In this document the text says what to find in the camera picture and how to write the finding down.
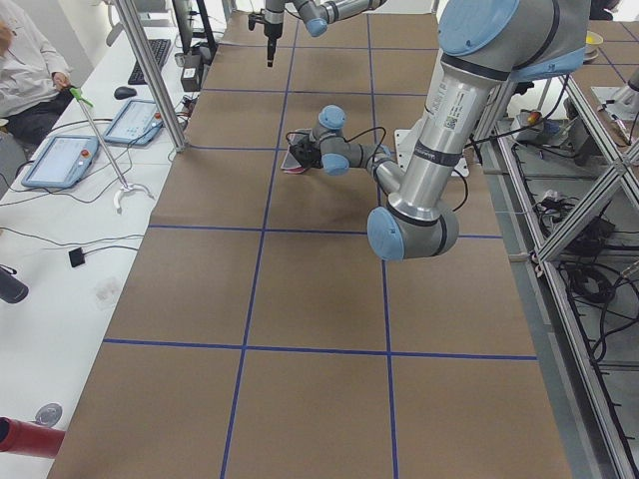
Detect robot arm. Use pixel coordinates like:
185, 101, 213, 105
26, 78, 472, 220
311, 1, 590, 260
259, 0, 385, 68

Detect black power adapter box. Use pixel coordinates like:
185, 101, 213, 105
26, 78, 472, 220
181, 53, 204, 93

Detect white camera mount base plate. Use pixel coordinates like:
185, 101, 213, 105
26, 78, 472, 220
393, 130, 469, 178

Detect black keyboard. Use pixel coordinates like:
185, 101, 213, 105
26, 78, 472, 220
127, 38, 173, 86

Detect small black square puck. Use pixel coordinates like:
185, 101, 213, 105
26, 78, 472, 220
68, 246, 86, 268

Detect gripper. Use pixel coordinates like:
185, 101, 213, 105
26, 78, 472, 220
264, 23, 281, 68

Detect pink towel with grey edge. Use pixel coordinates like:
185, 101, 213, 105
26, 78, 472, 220
281, 129, 314, 174

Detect black water bottle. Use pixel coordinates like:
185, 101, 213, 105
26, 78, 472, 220
0, 265, 29, 304

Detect seated person in white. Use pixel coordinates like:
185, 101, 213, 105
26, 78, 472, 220
1, 1, 73, 145

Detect teach pendant tablet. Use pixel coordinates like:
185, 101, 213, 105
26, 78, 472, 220
104, 98, 163, 147
21, 135, 99, 189

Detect aluminium frame rack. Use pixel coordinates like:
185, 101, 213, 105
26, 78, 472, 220
482, 65, 638, 478

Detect red cylinder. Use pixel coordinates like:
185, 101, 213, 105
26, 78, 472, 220
0, 417, 65, 459

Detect emergency stop button box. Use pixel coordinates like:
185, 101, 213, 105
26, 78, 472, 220
513, 111, 544, 132

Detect round metal table grommet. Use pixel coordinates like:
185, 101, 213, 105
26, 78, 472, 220
34, 402, 63, 428

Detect black computer mouse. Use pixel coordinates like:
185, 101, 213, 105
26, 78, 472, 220
114, 86, 137, 100

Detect aluminium profile post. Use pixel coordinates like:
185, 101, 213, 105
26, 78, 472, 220
114, 0, 187, 153

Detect near teach pendant tablet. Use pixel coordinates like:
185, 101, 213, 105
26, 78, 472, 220
21, 135, 99, 189

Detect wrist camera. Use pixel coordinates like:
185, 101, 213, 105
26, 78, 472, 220
248, 12, 265, 31
289, 139, 322, 169

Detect far teach pendant tablet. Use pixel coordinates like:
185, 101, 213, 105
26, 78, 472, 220
104, 98, 163, 147

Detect brown paper table mat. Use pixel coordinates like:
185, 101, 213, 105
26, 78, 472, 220
50, 14, 577, 478

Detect reacher grabber stick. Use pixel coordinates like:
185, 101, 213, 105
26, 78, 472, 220
69, 87, 154, 215

